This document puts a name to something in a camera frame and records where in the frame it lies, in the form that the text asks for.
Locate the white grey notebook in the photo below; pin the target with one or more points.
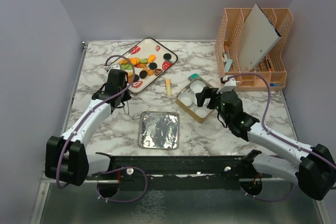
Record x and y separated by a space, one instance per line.
257 38

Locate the black sandwich cookie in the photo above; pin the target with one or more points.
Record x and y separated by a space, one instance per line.
136 78
143 74
167 56
153 66

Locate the white paper cup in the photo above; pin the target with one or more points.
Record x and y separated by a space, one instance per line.
197 86
195 99
186 98
202 112

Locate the white paper cup centre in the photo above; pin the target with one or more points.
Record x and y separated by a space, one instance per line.
195 99

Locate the silver tin lid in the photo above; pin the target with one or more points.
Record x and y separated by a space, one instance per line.
159 130

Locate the white paper cup bottom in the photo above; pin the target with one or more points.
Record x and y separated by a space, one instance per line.
202 112

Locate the white paper cup left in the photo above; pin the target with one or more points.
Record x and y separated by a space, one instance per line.
186 98

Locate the gold cookie tin box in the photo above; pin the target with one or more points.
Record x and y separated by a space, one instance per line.
191 110

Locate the black sandwich cookie far right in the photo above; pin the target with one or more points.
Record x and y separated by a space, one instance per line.
167 56

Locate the black sandwich cookie lower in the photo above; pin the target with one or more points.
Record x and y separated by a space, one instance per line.
143 74

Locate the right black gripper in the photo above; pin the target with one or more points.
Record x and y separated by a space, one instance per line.
208 93

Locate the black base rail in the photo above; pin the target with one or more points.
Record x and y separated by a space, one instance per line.
135 173

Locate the black sandwich cookie middle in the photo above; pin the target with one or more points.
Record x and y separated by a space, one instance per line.
153 66

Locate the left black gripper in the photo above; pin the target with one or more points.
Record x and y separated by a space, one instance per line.
126 96

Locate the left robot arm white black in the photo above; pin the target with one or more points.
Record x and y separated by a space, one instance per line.
66 158

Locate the peach plastic desk organizer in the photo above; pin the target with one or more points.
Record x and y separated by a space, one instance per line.
270 71

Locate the green grey eraser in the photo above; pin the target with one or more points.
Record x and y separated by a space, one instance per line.
192 77

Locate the white paper cup top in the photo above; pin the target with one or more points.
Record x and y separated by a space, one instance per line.
197 86

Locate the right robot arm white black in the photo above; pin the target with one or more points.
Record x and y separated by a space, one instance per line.
312 168

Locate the black sandwich cookie bottom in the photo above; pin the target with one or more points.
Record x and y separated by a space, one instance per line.
136 78

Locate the metal tweezers black tips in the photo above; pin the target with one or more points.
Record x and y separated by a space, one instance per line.
126 108

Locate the yellow swirl butter cookie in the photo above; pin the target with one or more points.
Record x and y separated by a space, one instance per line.
150 72

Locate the strawberry pattern white tray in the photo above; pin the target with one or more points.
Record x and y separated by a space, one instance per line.
130 62

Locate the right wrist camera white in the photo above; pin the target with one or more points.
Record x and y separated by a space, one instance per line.
229 83

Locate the light blue eraser in organizer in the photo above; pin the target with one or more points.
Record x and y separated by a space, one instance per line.
228 65

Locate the yellow glue stick tube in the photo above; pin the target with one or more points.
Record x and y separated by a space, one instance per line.
168 88

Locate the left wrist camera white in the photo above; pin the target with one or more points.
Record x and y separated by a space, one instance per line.
111 66

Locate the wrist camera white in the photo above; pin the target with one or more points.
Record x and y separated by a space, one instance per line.
229 83
111 66

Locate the orange cookie top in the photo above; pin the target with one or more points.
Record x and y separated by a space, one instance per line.
151 58

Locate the heart chocolate cookie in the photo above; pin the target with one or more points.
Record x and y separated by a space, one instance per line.
158 71

